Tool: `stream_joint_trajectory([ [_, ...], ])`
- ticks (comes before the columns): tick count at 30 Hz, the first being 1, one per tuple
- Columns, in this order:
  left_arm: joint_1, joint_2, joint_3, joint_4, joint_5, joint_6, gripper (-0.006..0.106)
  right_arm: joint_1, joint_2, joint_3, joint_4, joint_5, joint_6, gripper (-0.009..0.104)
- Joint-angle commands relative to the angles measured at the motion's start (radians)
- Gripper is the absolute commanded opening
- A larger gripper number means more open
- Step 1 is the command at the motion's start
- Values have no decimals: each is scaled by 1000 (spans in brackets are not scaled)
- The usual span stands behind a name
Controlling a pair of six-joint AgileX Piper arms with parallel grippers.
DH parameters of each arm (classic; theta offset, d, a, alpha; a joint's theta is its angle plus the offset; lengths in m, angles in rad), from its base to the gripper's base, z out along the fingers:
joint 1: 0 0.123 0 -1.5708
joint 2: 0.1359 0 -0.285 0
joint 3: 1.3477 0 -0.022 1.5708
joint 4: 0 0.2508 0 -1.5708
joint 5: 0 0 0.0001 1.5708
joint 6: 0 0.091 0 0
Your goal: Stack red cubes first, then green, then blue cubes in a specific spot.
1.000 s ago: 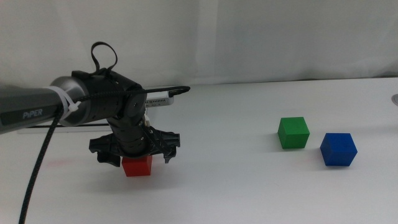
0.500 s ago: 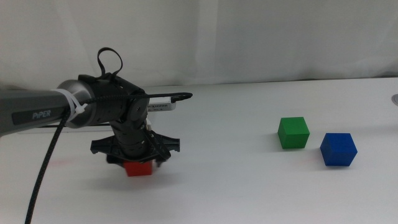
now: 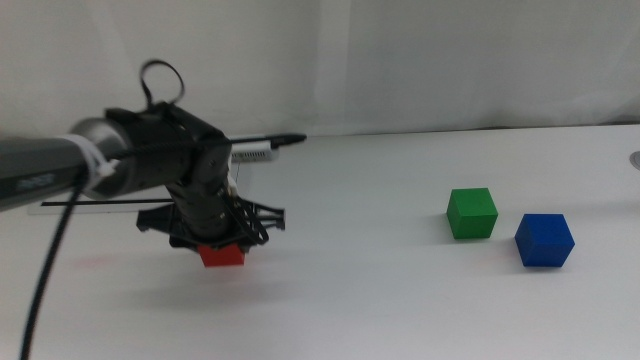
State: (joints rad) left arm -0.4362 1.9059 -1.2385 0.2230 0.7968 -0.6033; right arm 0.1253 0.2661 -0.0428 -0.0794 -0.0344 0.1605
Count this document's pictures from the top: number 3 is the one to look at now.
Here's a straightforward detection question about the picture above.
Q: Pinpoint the red cube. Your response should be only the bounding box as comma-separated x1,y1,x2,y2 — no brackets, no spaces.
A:
197,243,246,269

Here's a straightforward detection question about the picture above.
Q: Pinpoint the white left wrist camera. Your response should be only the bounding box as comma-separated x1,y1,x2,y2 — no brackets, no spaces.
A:
230,141,279,163

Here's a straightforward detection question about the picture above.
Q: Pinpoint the white fabric backdrop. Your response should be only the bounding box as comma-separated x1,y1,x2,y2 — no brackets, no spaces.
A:
0,0,640,146

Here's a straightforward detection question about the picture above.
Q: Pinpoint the white cable tie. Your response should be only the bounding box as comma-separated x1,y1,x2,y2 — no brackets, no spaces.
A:
64,133,117,191

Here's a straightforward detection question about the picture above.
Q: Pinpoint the green cube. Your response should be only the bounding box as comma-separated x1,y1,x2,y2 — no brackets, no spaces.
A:
446,187,499,240

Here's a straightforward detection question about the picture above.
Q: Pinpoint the blue cube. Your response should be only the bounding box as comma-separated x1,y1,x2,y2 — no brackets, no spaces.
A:
514,213,576,268

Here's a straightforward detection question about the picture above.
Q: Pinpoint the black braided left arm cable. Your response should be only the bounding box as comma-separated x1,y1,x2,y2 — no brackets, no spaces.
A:
18,59,307,360

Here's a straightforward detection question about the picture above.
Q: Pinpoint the white table cable hatch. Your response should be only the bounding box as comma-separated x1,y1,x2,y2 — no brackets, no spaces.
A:
28,153,254,216

